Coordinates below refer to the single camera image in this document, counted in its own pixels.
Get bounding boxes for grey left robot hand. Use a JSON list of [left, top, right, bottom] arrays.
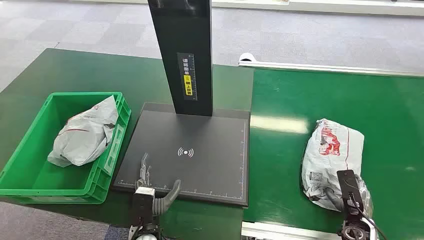
[[135, 152, 182, 216]]

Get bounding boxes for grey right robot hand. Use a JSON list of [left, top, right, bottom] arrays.
[[326, 174, 374, 220]]

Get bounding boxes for white mailer package red print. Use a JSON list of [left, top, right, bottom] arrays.
[[301, 118, 374, 213]]

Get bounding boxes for black inbound scanner machine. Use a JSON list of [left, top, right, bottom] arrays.
[[112, 0, 251, 207]]

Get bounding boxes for green conveyor belt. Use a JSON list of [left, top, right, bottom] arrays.
[[243, 67, 424, 240]]

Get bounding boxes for crumpled grey mailer package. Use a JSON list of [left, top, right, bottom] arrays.
[[47, 95, 119, 168]]

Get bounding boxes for white conveyor end cap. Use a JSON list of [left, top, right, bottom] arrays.
[[239, 52, 257, 64]]

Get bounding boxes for black yellow label sticker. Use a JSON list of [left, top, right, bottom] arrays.
[[176, 52, 199, 102]]

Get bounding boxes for green plastic crate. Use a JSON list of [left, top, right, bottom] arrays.
[[0, 91, 132, 205]]

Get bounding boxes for white low platform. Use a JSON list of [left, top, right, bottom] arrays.
[[211, 0, 424, 17]]

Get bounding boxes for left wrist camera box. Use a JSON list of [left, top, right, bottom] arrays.
[[131, 187, 157, 229]]

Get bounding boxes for short aluminium conveyor rail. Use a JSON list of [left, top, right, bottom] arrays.
[[241, 221, 342, 240]]

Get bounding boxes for long aluminium conveyor rail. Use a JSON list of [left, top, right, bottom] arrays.
[[238, 60, 424, 78]]

